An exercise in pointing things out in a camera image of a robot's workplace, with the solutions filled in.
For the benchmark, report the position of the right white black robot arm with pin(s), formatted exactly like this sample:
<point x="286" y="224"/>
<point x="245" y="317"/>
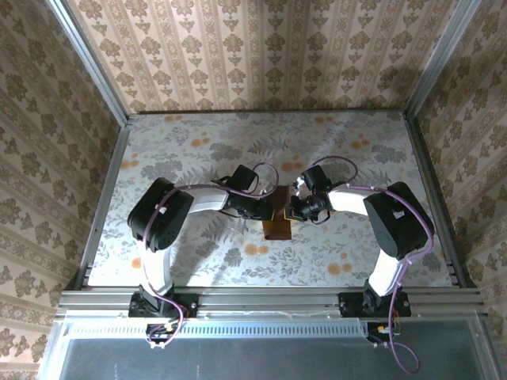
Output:
<point x="396" y="221"/>

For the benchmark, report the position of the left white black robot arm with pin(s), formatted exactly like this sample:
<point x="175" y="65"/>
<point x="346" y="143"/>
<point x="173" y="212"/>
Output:
<point x="158" y="213"/>

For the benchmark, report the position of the grey metal sheet panel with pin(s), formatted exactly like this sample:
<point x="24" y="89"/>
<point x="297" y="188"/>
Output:
<point x="257" y="360"/>

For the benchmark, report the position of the floral patterned table cover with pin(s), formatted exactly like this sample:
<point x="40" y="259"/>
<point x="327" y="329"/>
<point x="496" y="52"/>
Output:
<point x="222" y="130"/>

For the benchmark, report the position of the black connector box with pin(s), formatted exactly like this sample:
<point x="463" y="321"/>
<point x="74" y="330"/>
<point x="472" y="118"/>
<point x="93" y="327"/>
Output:
<point x="158" y="328"/>
<point x="374" y="330"/>

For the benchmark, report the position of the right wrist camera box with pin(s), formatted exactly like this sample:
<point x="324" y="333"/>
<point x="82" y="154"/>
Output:
<point x="317" y="178"/>

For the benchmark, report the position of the long aluminium profile rail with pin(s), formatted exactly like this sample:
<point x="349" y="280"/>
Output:
<point x="257" y="302"/>

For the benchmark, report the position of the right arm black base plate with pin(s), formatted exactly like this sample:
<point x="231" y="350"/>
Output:
<point x="348" y="306"/>

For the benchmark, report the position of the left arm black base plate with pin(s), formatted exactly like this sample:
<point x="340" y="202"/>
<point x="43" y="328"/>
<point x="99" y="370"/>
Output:
<point x="188" y="306"/>

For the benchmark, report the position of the aluminium side rail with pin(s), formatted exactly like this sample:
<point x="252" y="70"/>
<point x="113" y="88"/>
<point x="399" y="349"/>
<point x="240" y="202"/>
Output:
<point x="105" y="198"/>
<point x="429" y="178"/>

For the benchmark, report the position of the aluminium frame post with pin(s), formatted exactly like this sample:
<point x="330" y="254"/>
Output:
<point x="94" y="65"/>
<point x="439" y="59"/>

